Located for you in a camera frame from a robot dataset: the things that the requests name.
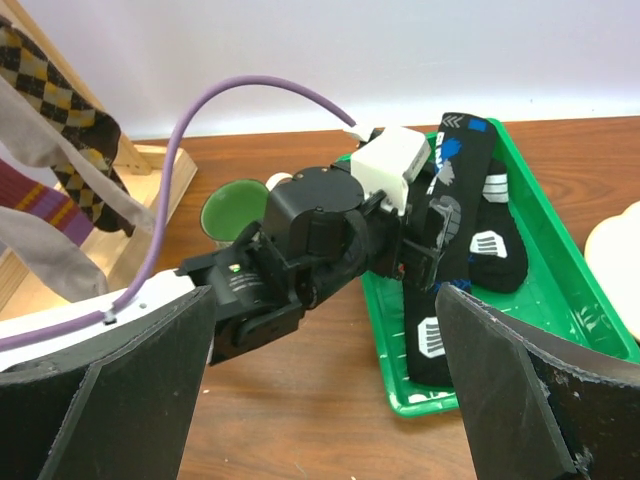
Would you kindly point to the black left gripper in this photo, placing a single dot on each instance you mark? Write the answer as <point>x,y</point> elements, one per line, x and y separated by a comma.
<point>405,248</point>

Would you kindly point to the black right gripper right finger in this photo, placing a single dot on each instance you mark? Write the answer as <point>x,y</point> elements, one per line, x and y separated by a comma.
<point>535,405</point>

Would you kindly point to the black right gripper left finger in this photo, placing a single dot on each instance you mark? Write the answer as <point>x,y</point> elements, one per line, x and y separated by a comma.
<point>116,406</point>

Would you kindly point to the black blue logo sock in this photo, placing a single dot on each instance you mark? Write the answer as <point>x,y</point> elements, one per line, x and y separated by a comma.
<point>446,222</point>

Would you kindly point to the grey red striped sock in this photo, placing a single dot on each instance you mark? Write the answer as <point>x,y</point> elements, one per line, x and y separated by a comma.
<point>48,253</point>

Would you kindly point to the black white striped sock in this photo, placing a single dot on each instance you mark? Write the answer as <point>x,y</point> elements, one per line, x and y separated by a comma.
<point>498,259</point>

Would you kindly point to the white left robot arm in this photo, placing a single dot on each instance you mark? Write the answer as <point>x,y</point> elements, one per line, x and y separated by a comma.
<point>318,231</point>

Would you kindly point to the green plastic tray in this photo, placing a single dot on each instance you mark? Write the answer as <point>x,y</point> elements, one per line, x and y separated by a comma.
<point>559,295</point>

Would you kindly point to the green ceramic mug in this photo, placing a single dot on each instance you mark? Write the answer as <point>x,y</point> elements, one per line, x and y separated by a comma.
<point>234,205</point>

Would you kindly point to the cream divided plate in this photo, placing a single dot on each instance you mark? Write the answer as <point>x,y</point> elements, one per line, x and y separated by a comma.
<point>612,254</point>

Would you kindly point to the maroon purple sock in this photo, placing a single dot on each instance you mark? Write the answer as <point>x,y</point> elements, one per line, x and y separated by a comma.
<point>33,190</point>

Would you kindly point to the brown yellow argyle sock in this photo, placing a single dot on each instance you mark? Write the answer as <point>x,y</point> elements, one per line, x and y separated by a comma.
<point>92,132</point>

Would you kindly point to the wooden drying rack frame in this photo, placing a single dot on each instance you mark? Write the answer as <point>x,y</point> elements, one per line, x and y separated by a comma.
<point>139,166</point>

